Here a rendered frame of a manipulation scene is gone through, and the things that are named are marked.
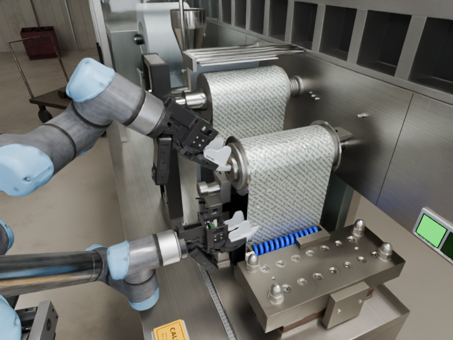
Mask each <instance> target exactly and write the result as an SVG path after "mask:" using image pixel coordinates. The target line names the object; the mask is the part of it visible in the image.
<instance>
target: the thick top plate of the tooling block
mask: <svg viewBox="0 0 453 340"><path fill-rule="evenodd" d="M352 226H353V225H349V226H347V227H343V228H341V229H337V230H335V231H331V232H329V234H330V239H329V240H326V241H324V242H320V243H318V244H314V245H312V246H308V247H306V248H302V249H299V247H298V246H297V245H296V244H292V245H289V246H286V247H283V248H280V249H277V250H273V251H271V252H267V253H265V254H261V255H259V256H258V258H259V261H260V263H259V265H260V271H259V272H258V273H255V274H252V273H248V272H247V271H246V269H245V265H246V264H247V262H246V260H243V261H241V262H238V263H237V280H238V282H239V284H240V286H241V287H242V289H243V291H244V293H245V295H246V297H247V299H248V300H249V303H250V304H251V307H252V308H253V311H254V312H255V314H256V316H257V318H258V320H259V322H260V324H261V326H262V327H263V329H264V331H265V333H267V332H269V331H272V330H274V329H277V328H279V327H281V326H284V325H286V324H288V323H290V322H293V321H295V320H298V319H300V318H303V317H304V316H307V315H309V314H312V313H314V312H317V311H319V310H321V309H324V308H326V307H327V305H328V300H329V298H330V295H331V294H333V293H336V292H338V291H341V290H343V289H346V288H347V287H350V286H353V285H356V284H358V283H360V282H362V281H364V282H365V283H366V284H367V285H368V286H369V288H370V289H371V288H373V287H376V286H378V285H381V284H382V283H385V282H387V281H390V280H392V279H395V278H397V277H399V276H400V273H401V271H402V269H403V267H404V264H405V262H406V261H405V260H404V259H403V258H402V257H401V256H399V255H398V254H397V253H396V252H395V251H394V250H392V253H393V254H392V259H391V260H390V261H388V262H385V261H383V260H380V259H379V258H378V257H377V256H376V252H377V251H378V248H379V247H381V245H382V244H383V243H384V242H383V241H382V240H381V239H380V238H379V237H378V236H377V235H376V234H374V233H373V232H372V231H371V230H370V229H368V228H367V227H366V226H365V234H364V236H361V237H358V236H356V235H353V234H352V233H351V228H352ZM274 283H280V284H281V285H282V289H283V296H284V301H283V303H281V304H280V305H274V304H271V303H270V302H269V301H268V293H269V290H270V288H271V286H272V284H274Z"/></svg>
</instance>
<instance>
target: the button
mask: <svg viewBox="0 0 453 340"><path fill-rule="evenodd" d="M154 336H155V340H187V336H186V333H185V329H184V326H183V323H182V320H181V319H179V320H176V321H174V322H171V323H168V324H166V325H163V326H161V327H158V328H155V329H154Z"/></svg>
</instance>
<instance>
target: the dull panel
mask: <svg viewBox="0 0 453 340"><path fill-rule="evenodd" d="M328 183H329V184H330V185H331V187H330V193H329V196H328V201H327V205H326V211H325V214H324V220H323V223H322V227H323V228H324V229H325V230H326V231H327V232H328V233H329V232H331V231H335V230H337V229H341V228H343V227H344V225H345V222H346V218H347V215H348V212H349V207H350V205H351V200H352V197H353V193H354V189H353V188H352V187H350V186H349V185H348V184H347V183H345V182H344V181H343V180H341V179H340V178H339V177H338V176H336V175H335V174H333V173H331V174H330V178H329V182H328Z"/></svg>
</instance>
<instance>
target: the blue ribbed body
mask: <svg viewBox="0 0 453 340"><path fill-rule="evenodd" d="M318 231H321V229H317V227H315V226H313V227H312V228H307V230H306V229H304V230H303V232H302V231H298V233H296V232H294V233H293V235H292V234H291V233H290V234H289V235H288V236H287V235H284V236H283V238H282V237H279V238H278V240H277V239H276V238H274V239H273V241H272V240H269V241H268V243H267V242H264V243H263V245H262V244H261V243H259V244H258V247H257V246H256V245H253V251H254V253H255V254H257V256H259V255H261V254H265V253H267V252H271V251H273V250H277V249H280V248H283V247H286V246H289V245H292V244H295V241H296V239H297V238H299V237H303V236H305V235H309V234H311V233H315V232H318Z"/></svg>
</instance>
